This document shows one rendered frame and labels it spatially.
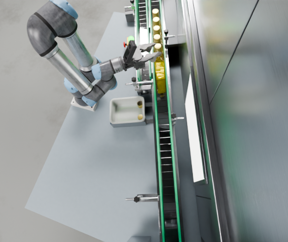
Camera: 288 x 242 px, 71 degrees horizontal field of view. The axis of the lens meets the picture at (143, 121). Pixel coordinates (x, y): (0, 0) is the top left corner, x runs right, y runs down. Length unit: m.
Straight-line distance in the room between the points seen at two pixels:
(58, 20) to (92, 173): 0.86
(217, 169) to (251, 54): 0.36
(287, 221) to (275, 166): 0.07
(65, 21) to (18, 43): 2.37
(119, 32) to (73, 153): 0.99
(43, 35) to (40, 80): 1.85
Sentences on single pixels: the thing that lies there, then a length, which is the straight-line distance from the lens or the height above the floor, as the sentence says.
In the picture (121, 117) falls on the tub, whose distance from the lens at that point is 1.35.
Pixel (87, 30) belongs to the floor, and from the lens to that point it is 2.97.
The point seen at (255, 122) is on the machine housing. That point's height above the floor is 1.68.
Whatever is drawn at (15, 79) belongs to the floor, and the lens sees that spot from 3.03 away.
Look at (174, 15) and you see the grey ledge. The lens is 1.61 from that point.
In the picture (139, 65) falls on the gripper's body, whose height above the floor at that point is 1.10.
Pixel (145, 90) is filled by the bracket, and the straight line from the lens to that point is 1.27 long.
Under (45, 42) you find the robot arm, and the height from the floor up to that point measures 1.36.
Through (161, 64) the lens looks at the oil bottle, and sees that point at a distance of 1.16.
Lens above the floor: 2.00
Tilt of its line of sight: 70 degrees down
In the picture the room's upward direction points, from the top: 21 degrees counter-clockwise
